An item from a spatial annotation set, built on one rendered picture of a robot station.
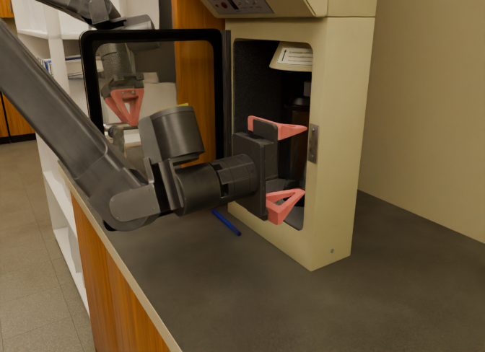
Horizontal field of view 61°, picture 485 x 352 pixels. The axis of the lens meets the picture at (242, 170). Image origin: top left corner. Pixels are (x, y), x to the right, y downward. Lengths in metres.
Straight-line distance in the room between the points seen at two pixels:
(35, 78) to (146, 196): 0.20
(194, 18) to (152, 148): 0.53
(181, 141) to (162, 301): 0.37
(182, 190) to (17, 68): 0.25
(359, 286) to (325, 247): 0.10
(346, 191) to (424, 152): 0.36
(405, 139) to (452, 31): 0.28
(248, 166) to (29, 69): 0.28
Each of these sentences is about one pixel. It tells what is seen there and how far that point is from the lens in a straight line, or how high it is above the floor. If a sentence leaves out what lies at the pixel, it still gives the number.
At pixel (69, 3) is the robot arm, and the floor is 1.44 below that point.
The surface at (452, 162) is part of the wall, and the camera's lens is 1.09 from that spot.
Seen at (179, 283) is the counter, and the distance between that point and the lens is 0.81.
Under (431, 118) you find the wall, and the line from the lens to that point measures 1.10.
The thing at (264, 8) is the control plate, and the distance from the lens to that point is 0.76.
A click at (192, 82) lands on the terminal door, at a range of 0.90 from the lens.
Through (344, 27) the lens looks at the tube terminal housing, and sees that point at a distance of 0.73.
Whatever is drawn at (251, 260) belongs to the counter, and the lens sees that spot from 0.86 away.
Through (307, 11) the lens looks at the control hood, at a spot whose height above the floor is 1.42.
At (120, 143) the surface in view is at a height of 1.18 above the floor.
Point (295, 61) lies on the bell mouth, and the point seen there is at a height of 1.33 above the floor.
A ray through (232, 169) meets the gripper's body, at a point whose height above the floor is 1.23.
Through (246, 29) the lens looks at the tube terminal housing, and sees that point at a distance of 0.88.
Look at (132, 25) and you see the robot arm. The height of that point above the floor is 1.40.
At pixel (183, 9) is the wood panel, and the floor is 1.43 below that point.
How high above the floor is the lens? 1.40
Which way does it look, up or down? 20 degrees down
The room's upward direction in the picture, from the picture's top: straight up
